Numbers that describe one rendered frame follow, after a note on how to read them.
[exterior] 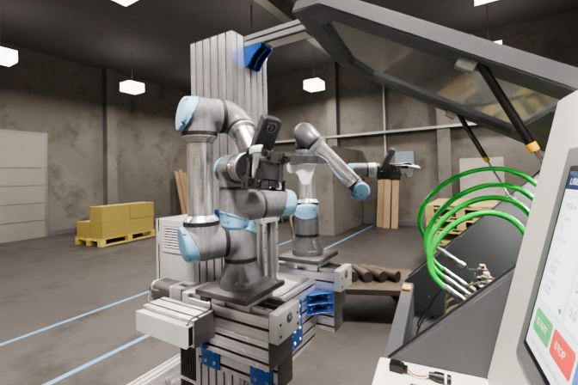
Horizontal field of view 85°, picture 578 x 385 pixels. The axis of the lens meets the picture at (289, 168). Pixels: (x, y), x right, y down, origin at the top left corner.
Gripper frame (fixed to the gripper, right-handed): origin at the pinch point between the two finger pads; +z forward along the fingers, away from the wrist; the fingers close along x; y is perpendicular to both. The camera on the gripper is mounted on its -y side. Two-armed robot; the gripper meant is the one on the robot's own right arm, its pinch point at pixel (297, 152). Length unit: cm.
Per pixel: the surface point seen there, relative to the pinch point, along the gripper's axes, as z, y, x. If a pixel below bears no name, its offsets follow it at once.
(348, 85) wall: -649, -349, -595
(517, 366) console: 24, 33, -31
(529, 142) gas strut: 19.9, -7.6, -44.3
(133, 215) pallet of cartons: -786, 79, -75
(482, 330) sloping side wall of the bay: 13, 33, -42
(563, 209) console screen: 30.4, 6.5, -28.2
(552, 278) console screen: 29.8, 16.6, -26.0
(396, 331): -15, 44, -50
